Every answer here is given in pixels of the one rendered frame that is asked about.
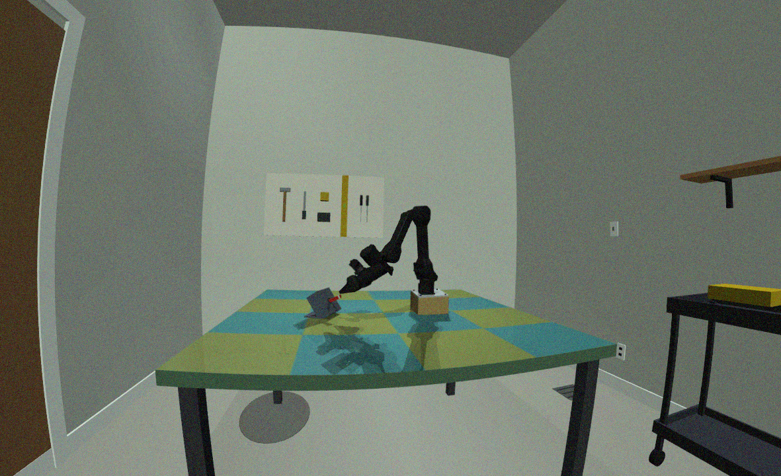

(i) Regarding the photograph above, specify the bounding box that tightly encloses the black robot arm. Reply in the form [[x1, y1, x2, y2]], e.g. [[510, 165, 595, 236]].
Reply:
[[349, 206, 438, 295]]

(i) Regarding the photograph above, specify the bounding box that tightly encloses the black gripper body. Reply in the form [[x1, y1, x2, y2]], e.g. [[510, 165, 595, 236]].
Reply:
[[347, 266, 378, 292]]

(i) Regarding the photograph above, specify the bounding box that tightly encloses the grey square panel with hole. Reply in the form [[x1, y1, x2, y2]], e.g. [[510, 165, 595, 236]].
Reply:
[[304, 288, 341, 319]]

